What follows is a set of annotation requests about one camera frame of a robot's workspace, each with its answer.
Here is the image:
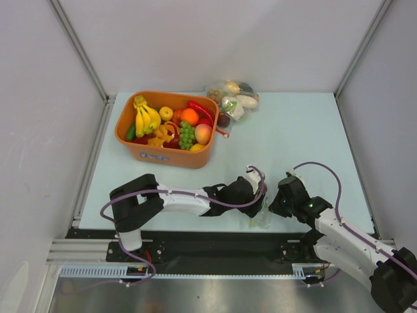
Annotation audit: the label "fake orange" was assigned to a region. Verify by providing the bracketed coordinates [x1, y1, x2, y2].
[180, 108, 199, 126]

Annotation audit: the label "yellow fake apple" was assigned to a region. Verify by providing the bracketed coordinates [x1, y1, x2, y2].
[159, 106, 174, 121]

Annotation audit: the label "green fake grapes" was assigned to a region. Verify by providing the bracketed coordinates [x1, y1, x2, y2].
[179, 121, 196, 151]

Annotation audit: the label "yellow fake banana bunch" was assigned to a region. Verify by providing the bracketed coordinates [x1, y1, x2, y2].
[134, 95, 162, 138]

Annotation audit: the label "red fake chili pepper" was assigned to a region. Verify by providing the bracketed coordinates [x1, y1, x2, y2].
[187, 100, 214, 126]

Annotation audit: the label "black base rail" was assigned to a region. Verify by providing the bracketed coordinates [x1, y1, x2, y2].
[66, 228, 336, 280]

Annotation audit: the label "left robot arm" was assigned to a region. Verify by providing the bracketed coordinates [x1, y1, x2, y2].
[100, 166, 267, 261]

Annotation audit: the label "dark red fake plum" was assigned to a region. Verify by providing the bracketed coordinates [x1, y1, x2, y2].
[217, 113, 231, 128]

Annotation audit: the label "fake lemon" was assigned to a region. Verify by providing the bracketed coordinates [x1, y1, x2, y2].
[190, 143, 206, 152]

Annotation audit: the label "yellow fake pepper ring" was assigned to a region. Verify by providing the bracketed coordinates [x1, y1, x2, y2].
[146, 121, 180, 146]

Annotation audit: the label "red fake apple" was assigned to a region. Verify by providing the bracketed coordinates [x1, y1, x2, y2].
[197, 117, 213, 127]

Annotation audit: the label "orange plastic bin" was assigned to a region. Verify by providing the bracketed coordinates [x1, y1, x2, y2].
[115, 91, 219, 168]

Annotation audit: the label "clear zip top bag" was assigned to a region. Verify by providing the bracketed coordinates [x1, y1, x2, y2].
[248, 196, 271, 230]

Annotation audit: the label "fake peach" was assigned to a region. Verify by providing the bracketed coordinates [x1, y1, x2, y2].
[194, 124, 212, 145]

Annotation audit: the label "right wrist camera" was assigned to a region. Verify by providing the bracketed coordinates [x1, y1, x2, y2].
[285, 168, 306, 184]

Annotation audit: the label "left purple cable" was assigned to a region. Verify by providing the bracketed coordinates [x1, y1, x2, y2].
[100, 165, 266, 290]

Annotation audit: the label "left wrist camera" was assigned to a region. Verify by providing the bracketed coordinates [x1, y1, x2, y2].
[244, 164, 267, 196]

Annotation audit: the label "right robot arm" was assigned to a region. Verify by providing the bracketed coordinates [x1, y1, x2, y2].
[269, 175, 416, 312]

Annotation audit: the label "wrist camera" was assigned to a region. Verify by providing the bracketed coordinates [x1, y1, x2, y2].
[244, 164, 267, 196]
[285, 168, 306, 184]

